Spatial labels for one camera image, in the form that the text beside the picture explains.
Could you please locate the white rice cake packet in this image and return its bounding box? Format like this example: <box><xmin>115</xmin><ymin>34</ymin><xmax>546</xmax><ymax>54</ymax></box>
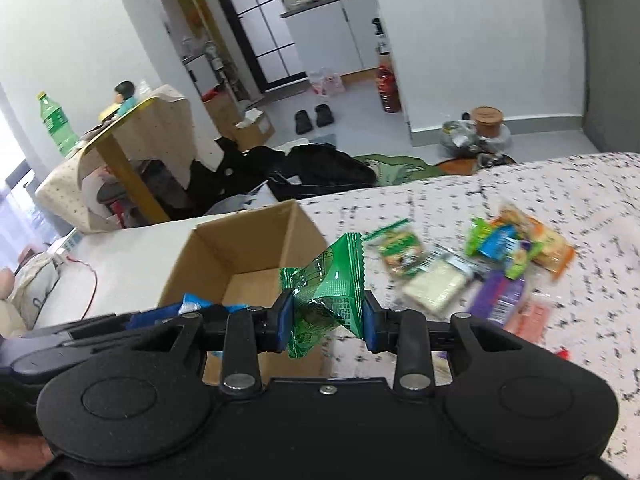
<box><xmin>401</xmin><ymin>244</ymin><xmax>484</xmax><ymax>316</ymax></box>

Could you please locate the dark green snack packet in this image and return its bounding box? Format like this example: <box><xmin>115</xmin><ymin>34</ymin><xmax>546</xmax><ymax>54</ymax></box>
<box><xmin>280</xmin><ymin>232</ymin><xmax>364</xmax><ymax>359</ymax></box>

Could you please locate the brown cardboard box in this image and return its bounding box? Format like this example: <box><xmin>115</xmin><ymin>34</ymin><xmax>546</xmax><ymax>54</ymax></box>
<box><xmin>157</xmin><ymin>199</ymin><xmax>346</xmax><ymax>386</ymax></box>

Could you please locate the green white cracker packet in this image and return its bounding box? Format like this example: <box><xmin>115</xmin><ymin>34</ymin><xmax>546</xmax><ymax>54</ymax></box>
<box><xmin>363</xmin><ymin>219</ymin><xmax>426</xmax><ymax>280</ymax></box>

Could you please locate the purple long snack package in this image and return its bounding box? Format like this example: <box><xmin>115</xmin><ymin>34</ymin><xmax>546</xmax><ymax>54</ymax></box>
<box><xmin>468</xmin><ymin>270</ymin><xmax>527</xmax><ymax>326</ymax></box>

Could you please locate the yellow wooden table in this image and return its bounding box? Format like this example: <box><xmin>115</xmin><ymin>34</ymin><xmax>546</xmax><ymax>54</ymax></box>
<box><xmin>85</xmin><ymin>96</ymin><xmax>170</xmax><ymax>224</ymax></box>

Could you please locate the pink snack packet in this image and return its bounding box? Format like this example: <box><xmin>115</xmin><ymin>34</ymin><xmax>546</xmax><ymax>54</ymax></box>
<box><xmin>504</xmin><ymin>294</ymin><xmax>554</xmax><ymax>344</ymax></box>

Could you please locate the blue green snack packet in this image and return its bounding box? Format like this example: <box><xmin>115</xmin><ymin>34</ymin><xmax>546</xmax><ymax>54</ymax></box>
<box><xmin>464</xmin><ymin>217</ymin><xmax>539</xmax><ymax>280</ymax></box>

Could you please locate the red white snack packet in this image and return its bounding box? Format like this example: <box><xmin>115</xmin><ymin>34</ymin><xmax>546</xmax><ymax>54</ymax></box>
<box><xmin>554</xmin><ymin>347</ymin><xmax>570</xmax><ymax>361</ymax></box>

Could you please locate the black clothes pile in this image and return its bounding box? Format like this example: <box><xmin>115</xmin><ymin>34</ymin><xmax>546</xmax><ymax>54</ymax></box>
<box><xmin>186</xmin><ymin>138</ymin><xmax>376</xmax><ymax>211</ymax></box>

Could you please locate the green floor mat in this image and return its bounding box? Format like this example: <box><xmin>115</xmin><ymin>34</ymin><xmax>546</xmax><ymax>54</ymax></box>
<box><xmin>355</xmin><ymin>154</ymin><xmax>446</xmax><ymax>188</ymax></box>

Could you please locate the orange biscuit packet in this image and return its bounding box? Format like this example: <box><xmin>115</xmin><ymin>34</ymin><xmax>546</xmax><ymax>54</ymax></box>
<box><xmin>494</xmin><ymin>203</ymin><xmax>576</xmax><ymax>281</ymax></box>

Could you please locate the sneaker on floor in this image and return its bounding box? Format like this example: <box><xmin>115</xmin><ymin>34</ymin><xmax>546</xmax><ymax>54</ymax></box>
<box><xmin>475</xmin><ymin>153</ymin><xmax>516</xmax><ymax>170</ymax></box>

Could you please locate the cream dotted tablecloth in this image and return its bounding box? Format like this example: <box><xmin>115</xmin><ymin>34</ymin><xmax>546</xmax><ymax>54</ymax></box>
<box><xmin>36</xmin><ymin>84</ymin><xmax>198</xmax><ymax>234</ymax></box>

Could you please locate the small open cardboard box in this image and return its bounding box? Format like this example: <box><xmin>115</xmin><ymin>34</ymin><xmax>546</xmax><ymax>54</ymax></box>
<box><xmin>233</xmin><ymin>108</ymin><xmax>274</xmax><ymax>152</ymax></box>

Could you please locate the grey plastic bag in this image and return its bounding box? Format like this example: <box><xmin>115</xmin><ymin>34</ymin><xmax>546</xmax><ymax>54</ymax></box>
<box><xmin>440</xmin><ymin>119</ymin><xmax>478</xmax><ymax>154</ymax></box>

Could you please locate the left black slipper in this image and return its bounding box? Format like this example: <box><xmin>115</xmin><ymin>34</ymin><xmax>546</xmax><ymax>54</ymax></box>
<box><xmin>294</xmin><ymin>110</ymin><xmax>314</xmax><ymax>136</ymax></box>

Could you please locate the black slipper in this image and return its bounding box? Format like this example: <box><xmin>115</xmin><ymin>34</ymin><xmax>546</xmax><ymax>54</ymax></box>
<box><xmin>314</xmin><ymin>104</ymin><xmax>334</xmax><ymax>128</ymax></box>
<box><xmin>294</xmin><ymin>110</ymin><xmax>314</xmax><ymax>136</ymax></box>

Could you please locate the green plastic bottle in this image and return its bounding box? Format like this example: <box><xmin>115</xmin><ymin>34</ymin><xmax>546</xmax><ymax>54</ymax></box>
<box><xmin>37</xmin><ymin>91</ymin><xmax>79</xmax><ymax>156</ymax></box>

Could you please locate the doll figure on table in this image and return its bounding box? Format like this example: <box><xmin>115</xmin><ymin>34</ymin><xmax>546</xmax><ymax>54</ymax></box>
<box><xmin>99</xmin><ymin>80</ymin><xmax>137</xmax><ymax>122</ymax></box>

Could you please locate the right black slipper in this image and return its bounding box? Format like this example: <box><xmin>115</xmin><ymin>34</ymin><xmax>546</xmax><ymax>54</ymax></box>
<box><xmin>314</xmin><ymin>104</ymin><xmax>334</xmax><ymax>128</ymax></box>

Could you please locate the brown lidded jar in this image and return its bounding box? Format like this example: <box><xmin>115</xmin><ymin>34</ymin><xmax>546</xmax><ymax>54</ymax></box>
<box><xmin>471</xmin><ymin>105</ymin><xmax>503</xmax><ymax>139</ymax></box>

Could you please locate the red drink bottle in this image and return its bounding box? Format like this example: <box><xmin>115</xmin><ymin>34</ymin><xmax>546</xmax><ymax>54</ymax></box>
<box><xmin>375</xmin><ymin>54</ymin><xmax>401</xmax><ymax>113</ymax></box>

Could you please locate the pink white plastic bag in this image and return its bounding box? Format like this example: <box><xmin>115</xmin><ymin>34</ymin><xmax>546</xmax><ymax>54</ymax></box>
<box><xmin>307</xmin><ymin>67</ymin><xmax>345</xmax><ymax>99</ymax></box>

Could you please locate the white kitchen cabinet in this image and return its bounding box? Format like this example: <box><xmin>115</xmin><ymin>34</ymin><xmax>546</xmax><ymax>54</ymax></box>
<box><xmin>281</xmin><ymin>0</ymin><xmax>378</xmax><ymax>75</ymax></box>

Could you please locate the grey wardrobe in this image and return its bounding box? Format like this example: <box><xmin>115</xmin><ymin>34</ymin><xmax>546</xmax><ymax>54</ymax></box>
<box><xmin>582</xmin><ymin>0</ymin><xmax>639</xmax><ymax>153</ymax></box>

